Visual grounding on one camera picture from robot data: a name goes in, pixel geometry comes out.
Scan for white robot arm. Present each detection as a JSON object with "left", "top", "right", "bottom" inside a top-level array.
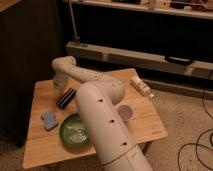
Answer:
[{"left": 52, "top": 56, "right": 153, "bottom": 171}]

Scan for wooden folding table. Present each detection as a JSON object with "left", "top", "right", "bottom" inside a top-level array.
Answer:
[{"left": 23, "top": 68, "right": 168, "bottom": 169}]

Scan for blue sponge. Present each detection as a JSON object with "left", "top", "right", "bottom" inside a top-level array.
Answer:
[{"left": 41, "top": 111, "right": 58, "bottom": 131}]

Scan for metal stand pole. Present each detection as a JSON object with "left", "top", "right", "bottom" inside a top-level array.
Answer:
[{"left": 68, "top": 0, "right": 87, "bottom": 47}]

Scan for green ceramic bowl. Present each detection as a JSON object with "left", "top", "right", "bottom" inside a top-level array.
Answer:
[{"left": 59, "top": 113, "right": 89, "bottom": 149}]

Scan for long grey case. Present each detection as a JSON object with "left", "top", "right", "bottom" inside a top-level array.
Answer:
[{"left": 66, "top": 41, "right": 213, "bottom": 80}]

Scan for white paper cup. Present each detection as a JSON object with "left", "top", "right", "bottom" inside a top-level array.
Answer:
[{"left": 117, "top": 105, "right": 133, "bottom": 122}]

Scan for white tube bottle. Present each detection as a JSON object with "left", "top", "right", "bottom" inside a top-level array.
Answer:
[{"left": 130, "top": 76, "right": 154, "bottom": 98}]

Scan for wooden shelf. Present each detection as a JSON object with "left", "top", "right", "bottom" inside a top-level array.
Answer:
[{"left": 63, "top": 0, "right": 213, "bottom": 20}]

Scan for black case handle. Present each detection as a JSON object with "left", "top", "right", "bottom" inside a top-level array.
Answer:
[{"left": 164, "top": 56, "right": 194, "bottom": 66}]

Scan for black floor cable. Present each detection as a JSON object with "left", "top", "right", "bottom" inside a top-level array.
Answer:
[{"left": 177, "top": 71, "right": 213, "bottom": 171}]

